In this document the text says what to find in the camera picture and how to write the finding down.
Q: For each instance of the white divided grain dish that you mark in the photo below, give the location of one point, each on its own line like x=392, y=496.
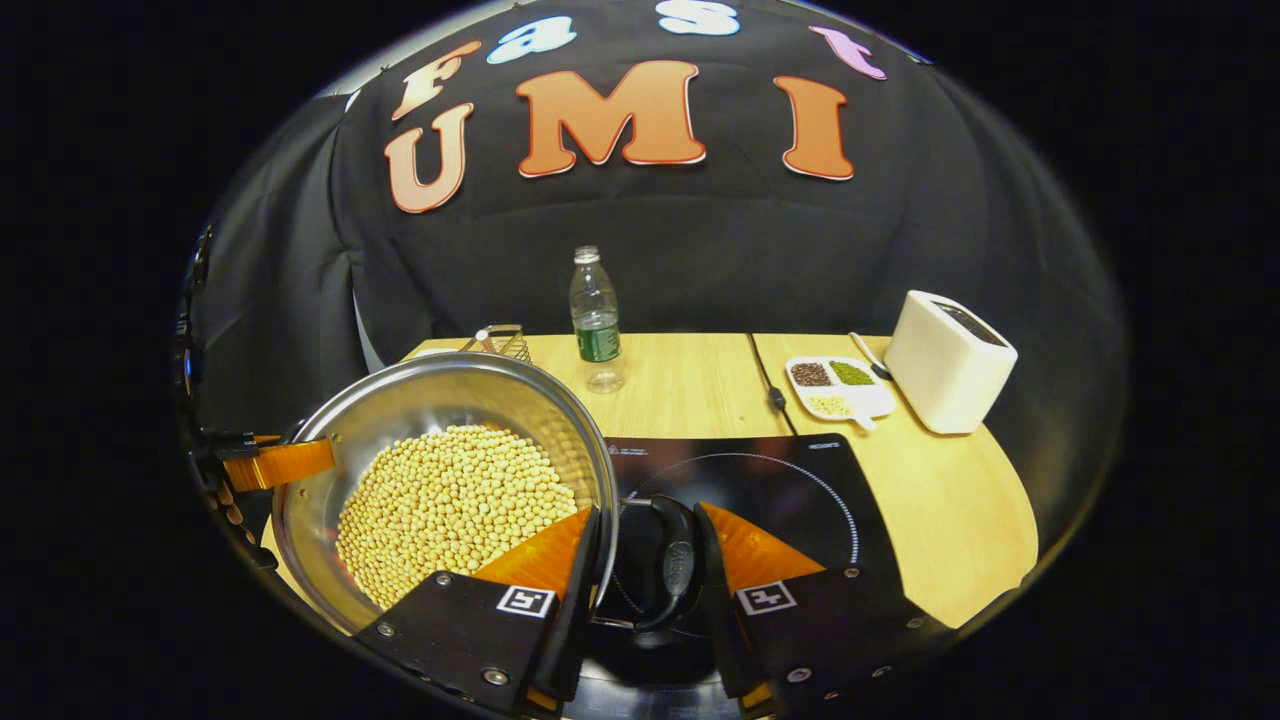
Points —
x=870, y=400

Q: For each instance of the white spoon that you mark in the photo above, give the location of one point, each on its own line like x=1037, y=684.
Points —
x=868, y=355

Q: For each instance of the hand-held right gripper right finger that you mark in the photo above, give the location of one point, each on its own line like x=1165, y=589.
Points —
x=722, y=610

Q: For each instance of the black backdrop cloth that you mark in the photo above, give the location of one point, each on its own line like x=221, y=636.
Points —
x=700, y=250

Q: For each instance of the white toaster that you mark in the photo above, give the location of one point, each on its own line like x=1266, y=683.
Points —
x=945, y=380

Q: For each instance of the stainless steel pot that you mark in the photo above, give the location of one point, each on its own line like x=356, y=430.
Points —
x=450, y=390

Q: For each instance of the black induction cooktop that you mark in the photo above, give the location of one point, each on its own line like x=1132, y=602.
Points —
x=780, y=480

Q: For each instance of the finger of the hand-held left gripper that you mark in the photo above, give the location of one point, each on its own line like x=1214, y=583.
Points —
x=285, y=463

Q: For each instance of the clear plastic water bottle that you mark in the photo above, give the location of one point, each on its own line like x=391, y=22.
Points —
x=597, y=340

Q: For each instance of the pile of yellow soybeans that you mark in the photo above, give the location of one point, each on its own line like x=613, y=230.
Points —
x=450, y=510

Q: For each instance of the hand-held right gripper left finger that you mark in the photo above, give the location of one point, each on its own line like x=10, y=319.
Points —
x=578, y=620

